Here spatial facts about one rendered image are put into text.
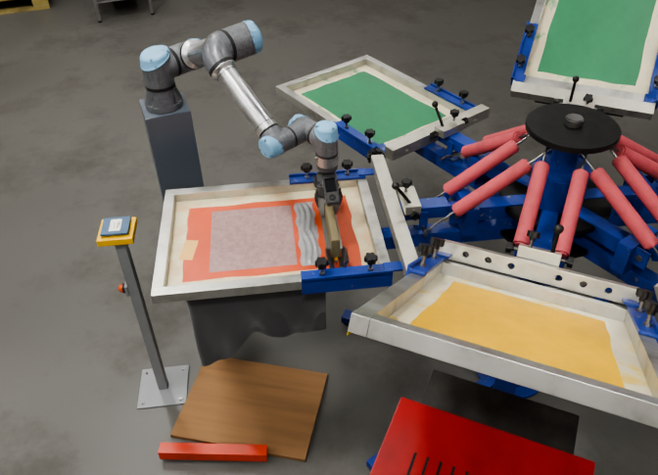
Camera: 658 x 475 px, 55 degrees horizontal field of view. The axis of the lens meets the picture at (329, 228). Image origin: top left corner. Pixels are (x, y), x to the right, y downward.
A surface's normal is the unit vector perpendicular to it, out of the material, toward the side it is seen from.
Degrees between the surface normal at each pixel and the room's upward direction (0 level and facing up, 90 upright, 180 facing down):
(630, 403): 58
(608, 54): 32
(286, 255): 0
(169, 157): 90
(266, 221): 0
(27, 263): 0
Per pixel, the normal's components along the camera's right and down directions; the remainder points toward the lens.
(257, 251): -0.02, -0.77
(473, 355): -0.35, 0.09
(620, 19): -0.22, -0.35
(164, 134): 0.35, 0.59
